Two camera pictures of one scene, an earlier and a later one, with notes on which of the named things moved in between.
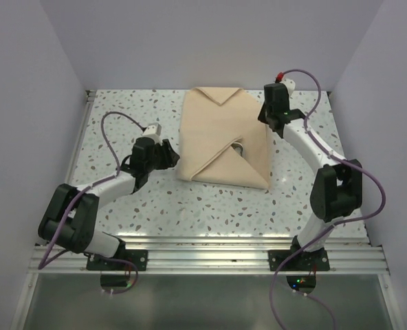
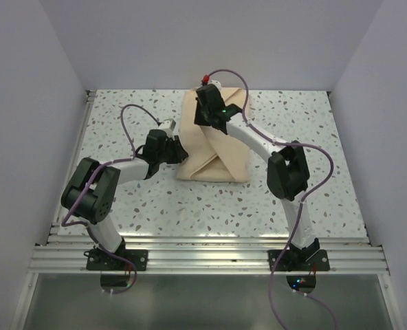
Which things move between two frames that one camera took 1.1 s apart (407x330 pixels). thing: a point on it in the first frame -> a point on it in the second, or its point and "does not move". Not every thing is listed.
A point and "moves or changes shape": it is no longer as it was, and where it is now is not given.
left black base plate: x=140 y=257 does not move
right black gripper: x=262 y=117 -> x=198 y=120
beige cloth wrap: x=213 y=120 moves or changes shape
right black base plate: x=300 y=260 does not move
